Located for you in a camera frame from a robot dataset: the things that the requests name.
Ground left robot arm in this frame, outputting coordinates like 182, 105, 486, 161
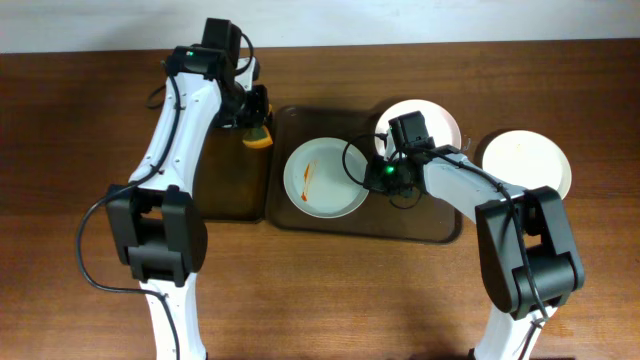
106, 18, 270, 359

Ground brown serving tray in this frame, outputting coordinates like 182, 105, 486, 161
265, 106, 463, 245

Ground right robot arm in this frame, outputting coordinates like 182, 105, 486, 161
363, 111, 585, 359

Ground white pink plate top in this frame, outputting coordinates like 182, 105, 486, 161
375, 99, 462, 150

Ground grey white plate bottom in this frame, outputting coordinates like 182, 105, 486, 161
283, 137, 369, 219

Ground orange green sponge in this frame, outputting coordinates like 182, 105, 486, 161
242, 104, 273, 149

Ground black water tray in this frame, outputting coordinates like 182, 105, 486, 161
193, 128, 273, 223

